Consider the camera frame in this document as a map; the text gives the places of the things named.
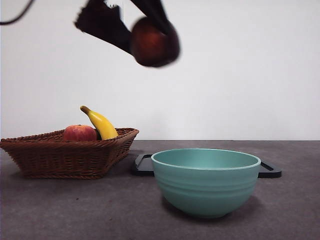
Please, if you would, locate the brown wicker basket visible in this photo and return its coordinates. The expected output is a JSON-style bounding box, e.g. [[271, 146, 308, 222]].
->
[[0, 127, 140, 180]]

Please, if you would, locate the black rectangular tray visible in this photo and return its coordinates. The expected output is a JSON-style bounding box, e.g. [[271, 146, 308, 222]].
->
[[131, 153, 283, 179]]

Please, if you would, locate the yellow banana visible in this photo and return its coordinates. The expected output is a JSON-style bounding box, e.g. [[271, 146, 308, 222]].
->
[[79, 105, 119, 141]]

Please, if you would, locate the dark purple plum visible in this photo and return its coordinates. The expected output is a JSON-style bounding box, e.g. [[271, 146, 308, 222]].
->
[[129, 16, 181, 68]]

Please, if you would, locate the teal ribbed bowl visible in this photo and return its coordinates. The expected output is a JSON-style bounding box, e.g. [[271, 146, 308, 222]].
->
[[150, 148, 262, 219]]

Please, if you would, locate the red orange peach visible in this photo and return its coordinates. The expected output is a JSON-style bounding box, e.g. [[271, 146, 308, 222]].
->
[[62, 124, 98, 142]]

